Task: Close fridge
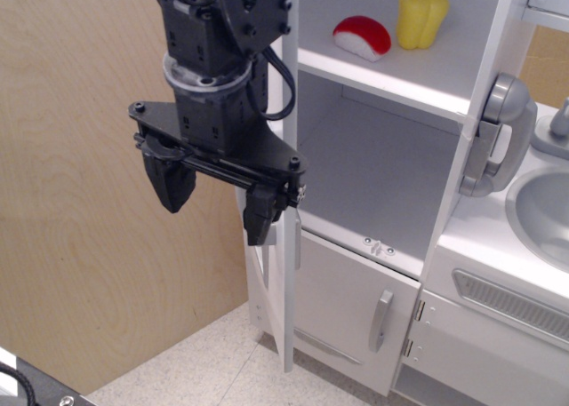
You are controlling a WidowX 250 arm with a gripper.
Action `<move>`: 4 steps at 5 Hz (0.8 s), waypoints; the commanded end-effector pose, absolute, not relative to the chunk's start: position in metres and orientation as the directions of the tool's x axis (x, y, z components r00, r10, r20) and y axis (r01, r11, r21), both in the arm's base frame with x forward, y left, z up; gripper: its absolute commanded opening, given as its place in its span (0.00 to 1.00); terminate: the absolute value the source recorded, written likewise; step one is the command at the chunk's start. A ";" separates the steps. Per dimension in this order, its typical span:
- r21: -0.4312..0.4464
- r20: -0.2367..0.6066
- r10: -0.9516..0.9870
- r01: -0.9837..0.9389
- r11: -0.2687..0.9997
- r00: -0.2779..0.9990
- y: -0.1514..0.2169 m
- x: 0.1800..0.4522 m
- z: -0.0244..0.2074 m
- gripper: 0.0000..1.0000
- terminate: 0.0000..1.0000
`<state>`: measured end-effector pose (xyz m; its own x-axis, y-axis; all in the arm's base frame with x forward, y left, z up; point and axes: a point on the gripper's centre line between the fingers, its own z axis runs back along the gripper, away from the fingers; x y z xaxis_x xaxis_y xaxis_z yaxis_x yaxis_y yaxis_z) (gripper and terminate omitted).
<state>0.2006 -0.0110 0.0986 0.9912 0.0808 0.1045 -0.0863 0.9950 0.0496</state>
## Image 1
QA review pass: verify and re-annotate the brass door hinge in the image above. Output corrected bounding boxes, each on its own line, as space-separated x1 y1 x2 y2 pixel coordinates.
414 300 425 321
403 338 413 357

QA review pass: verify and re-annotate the yellow toy bell pepper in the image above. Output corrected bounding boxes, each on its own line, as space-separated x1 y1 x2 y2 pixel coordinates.
396 0 450 50

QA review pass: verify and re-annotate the red white toy sushi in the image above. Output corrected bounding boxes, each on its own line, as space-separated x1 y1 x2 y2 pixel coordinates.
333 15 392 62

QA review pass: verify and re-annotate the lower brass door hinge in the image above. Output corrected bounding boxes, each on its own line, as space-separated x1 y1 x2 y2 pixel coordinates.
403 338 413 357

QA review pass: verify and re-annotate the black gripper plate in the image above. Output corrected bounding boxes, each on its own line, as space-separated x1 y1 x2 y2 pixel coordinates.
128 101 308 246

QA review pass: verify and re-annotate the grey oven vent panel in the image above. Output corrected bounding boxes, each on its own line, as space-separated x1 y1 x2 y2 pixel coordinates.
452 269 568 343

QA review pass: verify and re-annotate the black robot base with cable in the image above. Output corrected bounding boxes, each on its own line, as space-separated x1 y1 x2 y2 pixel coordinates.
1 348 92 406

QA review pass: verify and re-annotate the white toy fridge cabinet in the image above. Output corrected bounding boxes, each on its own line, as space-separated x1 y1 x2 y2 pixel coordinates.
245 0 533 370

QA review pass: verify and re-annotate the white fridge door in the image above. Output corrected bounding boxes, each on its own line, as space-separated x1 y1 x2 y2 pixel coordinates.
234 0 301 375

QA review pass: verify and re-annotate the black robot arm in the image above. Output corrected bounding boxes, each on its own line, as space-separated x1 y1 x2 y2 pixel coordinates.
129 0 307 246

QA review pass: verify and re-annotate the white oven door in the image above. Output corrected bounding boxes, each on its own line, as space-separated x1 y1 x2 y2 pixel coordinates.
390 290 569 406

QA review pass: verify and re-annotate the white lower freezer door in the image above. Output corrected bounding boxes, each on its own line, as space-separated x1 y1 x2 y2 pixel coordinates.
294 232 420 394

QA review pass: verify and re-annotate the grey freezer door handle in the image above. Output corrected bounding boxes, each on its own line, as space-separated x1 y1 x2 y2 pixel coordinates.
368 290 394 353

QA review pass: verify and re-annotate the white upper kitchen cabinet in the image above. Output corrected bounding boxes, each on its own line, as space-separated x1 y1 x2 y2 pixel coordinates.
522 0 569 33

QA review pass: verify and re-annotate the grey toy sink basin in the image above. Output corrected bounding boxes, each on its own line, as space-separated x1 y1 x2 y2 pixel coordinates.
506 167 568 272

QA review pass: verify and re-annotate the grey toy faucet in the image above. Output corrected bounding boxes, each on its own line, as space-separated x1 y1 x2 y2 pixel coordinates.
531 99 568 160

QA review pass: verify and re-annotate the upper brass door hinge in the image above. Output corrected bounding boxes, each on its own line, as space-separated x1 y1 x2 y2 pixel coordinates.
414 300 425 321

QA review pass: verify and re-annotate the door magnet catch bracket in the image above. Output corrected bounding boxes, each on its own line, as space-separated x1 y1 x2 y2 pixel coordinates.
363 237 396 257

